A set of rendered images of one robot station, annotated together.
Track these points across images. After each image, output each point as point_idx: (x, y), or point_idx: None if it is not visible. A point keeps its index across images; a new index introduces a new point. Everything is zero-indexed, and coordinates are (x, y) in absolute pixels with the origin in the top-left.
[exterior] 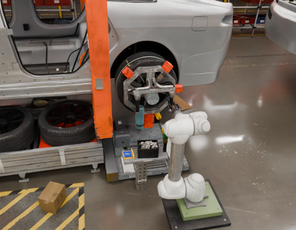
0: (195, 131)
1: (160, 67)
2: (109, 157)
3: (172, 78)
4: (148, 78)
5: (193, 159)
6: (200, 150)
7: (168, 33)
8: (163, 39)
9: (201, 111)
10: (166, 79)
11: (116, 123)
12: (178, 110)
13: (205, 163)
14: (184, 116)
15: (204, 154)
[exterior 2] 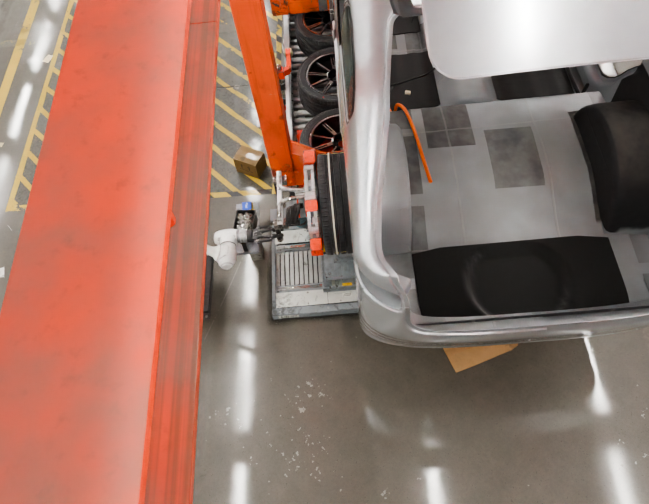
0: None
1: (307, 194)
2: None
3: (308, 223)
4: (303, 188)
5: (297, 334)
6: (315, 350)
7: (346, 181)
8: (346, 182)
9: (227, 257)
10: (289, 208)
11: None
12: (247, 233)
13: (284, 350)
14: (224, 235)
15: (305, 354)
